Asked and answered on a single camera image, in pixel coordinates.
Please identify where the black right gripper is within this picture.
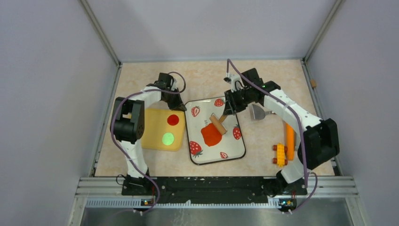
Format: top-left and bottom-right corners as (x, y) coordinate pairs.
(223, 88), (252, 116)

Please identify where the wooden pastry roller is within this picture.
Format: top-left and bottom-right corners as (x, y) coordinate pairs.
(209, 113), (227, 135)

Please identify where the orange dough disc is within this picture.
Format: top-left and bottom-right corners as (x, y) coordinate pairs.
(200, 123), (222, 147)

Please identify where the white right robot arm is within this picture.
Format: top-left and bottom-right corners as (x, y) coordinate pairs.
(223, 68), (340, 194)

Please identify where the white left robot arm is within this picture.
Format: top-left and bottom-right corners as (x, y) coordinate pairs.
(110, 72), (187, 195)

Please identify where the red dough disc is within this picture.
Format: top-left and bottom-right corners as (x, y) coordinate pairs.
(167, 114), (180, 126)

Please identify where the green dough disc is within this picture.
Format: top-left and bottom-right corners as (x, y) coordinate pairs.
(162, 132), (175, 146)

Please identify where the yellow plastic tray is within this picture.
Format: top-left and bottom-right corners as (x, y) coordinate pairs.
(141, 108), (185, 152)

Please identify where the orange toy microphone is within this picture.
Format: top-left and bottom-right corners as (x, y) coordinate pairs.
(286, 123), (295, 161)

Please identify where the white strawberry enamel tray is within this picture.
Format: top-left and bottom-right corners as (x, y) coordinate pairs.
(185, 97), (246, 165)

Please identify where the small wooden corner stopper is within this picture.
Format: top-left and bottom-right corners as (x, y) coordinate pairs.
(310, 79), (317, 89)

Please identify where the yellow red toy block car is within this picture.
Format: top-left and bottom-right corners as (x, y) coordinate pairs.
(272, 143), (288, 167)

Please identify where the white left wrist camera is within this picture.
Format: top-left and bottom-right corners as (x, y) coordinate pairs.
(170, 77), (178, 92)

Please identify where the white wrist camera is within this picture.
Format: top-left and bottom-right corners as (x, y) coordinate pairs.
(223, 73), (244, 92)
(170, 77), (178, 92)

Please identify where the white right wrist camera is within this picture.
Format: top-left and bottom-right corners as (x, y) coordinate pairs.
(223, 73), (244, 92)

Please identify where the steel scraper wooden handle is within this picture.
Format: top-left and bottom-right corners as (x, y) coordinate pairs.
(249, 104), (275, 121)

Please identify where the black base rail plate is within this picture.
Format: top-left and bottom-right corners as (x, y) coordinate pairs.
(121, 176), (308, 204)

